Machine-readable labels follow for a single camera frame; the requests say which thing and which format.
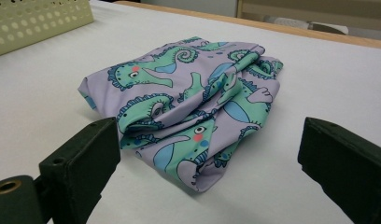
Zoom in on lilac seahorse print garment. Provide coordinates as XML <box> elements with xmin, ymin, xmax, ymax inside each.
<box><xmin>78</xmin><ymin>35</ymin><xmax>285</xmax><ymax>193</ymax></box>

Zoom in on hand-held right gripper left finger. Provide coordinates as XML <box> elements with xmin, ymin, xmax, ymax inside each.
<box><xmin>38</xmin><ymin>117</ymin><xmax>121</xmax><ymax>224</ymax></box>

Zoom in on white cabinet panel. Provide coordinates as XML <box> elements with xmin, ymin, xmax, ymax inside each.
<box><xmin>141</xmin><ymin>0</ymin><xmax>238</xmax><ymax>19</ymax></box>

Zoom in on pale yellow perforated plastic basket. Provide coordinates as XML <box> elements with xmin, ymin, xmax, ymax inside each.
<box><xmin>0</xmin><ymin>0</ymin><xmax>95</xmax><ymax>59</ymax></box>

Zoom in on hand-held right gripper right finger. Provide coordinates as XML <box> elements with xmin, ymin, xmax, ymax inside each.
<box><xmin>297</xmin><ymin>117</ymin><xmax>381</xmax><ymax>224</ymax></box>

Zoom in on light wooden shelf unit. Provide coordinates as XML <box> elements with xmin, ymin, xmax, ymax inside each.
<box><xmin>236</xmin><ymin>0</ymin><xmax>381</xmax><ymax>32</ymax></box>

